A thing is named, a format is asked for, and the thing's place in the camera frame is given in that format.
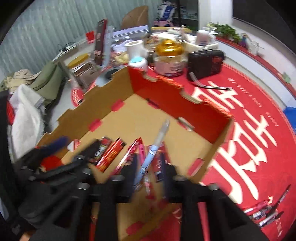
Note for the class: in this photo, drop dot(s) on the small doll figurine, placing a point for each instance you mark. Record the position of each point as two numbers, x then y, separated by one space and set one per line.
244 41

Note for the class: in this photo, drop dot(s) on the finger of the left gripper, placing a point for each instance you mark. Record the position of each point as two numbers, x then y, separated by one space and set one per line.
54 146

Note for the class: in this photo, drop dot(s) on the brown chair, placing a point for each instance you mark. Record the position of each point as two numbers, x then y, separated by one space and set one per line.
137 17

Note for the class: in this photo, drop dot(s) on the gold lid glass jar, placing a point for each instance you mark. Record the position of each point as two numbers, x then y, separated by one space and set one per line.
169 58

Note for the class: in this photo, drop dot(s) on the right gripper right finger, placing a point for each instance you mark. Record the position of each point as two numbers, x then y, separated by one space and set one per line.
169 172

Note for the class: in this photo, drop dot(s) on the white blue patterned pen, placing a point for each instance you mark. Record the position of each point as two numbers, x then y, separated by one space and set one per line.
151 153

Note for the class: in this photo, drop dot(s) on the white toilet paper roll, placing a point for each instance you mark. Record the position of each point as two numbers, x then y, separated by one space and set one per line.
136 49

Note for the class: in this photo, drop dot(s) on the round red wedding rug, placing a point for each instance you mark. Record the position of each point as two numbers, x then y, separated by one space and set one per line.
233 134

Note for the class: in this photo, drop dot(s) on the white mug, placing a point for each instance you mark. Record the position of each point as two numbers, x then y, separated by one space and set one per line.
204 37

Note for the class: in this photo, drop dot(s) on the red cardboard fruit box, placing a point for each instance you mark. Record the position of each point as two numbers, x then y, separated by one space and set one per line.
138 108

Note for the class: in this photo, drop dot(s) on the thin black marker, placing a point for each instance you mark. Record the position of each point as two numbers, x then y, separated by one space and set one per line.
282 197

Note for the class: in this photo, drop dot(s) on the blue plastic bag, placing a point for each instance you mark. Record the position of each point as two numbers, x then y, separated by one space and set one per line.
290 113

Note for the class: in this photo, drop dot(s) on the yellow lid plastic jar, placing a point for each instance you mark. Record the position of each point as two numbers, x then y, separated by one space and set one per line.
84 71

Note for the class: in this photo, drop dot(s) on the large black tv screen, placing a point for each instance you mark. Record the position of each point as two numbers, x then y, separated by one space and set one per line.
277 18

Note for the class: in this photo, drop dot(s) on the pink plastic stool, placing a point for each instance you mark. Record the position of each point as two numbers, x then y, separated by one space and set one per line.
163 23

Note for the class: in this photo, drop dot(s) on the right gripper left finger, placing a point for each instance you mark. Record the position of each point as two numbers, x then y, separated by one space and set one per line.
129 173

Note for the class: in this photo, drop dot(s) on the grey grip pen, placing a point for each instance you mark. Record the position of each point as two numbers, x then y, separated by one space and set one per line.
260 213

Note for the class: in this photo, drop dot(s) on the red pen pink grip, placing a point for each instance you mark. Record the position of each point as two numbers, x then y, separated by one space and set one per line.
127 157

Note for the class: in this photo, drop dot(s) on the red cylindrical tube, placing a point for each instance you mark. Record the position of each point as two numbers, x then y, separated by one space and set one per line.
110 155

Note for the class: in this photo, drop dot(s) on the smartphone on stand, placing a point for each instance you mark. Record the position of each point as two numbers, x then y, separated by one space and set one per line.
99 41

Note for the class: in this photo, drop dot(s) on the green sofa cushion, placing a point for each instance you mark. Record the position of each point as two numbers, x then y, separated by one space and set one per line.
48 82

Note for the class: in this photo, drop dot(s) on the white blanket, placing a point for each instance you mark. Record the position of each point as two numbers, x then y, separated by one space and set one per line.
28 125

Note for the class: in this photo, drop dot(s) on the clear white label pen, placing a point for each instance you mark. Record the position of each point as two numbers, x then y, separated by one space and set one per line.
261 222

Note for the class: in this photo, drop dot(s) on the clear red gel pen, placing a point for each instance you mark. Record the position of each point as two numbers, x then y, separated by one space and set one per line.
256 207

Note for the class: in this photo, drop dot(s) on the white side table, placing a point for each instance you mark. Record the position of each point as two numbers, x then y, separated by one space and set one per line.
78 48

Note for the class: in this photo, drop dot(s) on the green potted plant left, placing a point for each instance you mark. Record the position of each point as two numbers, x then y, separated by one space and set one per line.
224 31

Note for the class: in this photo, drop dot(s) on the black marker pen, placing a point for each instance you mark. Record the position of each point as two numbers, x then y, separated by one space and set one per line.
272 219

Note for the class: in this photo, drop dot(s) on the patterned rectangular card pack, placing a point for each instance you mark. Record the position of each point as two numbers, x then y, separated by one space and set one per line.
99 150

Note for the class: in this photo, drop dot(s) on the black radio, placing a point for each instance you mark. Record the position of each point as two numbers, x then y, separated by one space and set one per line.
204 63

